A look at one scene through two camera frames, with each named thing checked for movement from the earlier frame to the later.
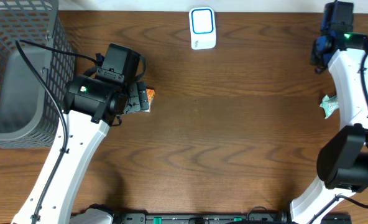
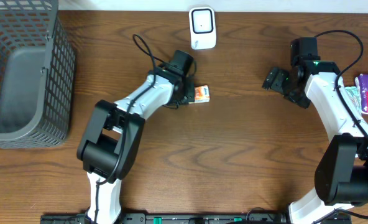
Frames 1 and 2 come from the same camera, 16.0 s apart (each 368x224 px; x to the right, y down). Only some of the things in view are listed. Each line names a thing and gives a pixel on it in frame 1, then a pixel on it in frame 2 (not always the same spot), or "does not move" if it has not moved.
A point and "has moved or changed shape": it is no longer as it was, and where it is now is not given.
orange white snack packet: x=150 y=95 has moved or changed shape
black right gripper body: x=317 y=58 to x=281 y=83
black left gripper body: x=142 y=99 to x=188 y=92
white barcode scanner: x=202 y=28 does not move
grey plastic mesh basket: x=20 y=112 does not move
